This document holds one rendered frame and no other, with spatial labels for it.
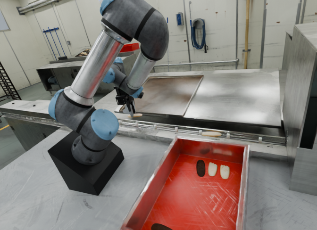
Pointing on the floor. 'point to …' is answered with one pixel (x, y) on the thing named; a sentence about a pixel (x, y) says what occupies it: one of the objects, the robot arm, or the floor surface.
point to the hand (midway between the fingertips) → (134, 113)
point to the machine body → (30, 129)
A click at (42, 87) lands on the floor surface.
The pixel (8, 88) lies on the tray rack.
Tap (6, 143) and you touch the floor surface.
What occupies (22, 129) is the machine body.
